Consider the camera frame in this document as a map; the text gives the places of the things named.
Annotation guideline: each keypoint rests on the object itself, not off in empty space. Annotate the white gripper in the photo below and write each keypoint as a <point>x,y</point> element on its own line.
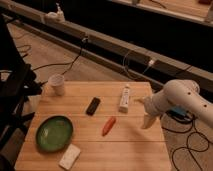
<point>154,105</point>

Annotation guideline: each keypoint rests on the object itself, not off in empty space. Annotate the white bottle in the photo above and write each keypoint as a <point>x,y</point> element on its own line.
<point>124,101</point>

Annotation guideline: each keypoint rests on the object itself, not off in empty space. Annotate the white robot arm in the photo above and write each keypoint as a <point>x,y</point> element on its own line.
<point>181,93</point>

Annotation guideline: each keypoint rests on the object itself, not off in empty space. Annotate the green ceramic bowl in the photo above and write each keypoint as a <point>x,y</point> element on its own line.
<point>54,134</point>

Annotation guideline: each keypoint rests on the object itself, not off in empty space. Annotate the orange carrot toy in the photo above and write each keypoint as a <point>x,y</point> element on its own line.
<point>108,125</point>

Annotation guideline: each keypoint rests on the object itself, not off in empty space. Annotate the black rectangular block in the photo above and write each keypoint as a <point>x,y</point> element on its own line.
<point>93,106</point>

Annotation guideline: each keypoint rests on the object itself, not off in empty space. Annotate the white paper cup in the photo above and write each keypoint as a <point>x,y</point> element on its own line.
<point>56,82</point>

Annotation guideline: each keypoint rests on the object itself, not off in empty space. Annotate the white sponge block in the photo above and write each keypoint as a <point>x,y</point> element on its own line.
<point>69,157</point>

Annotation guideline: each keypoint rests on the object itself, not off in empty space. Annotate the black tripod stand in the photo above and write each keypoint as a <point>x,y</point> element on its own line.
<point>15,90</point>

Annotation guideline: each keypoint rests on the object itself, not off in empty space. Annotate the white clamp on rail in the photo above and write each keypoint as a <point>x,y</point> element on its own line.
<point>58,15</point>

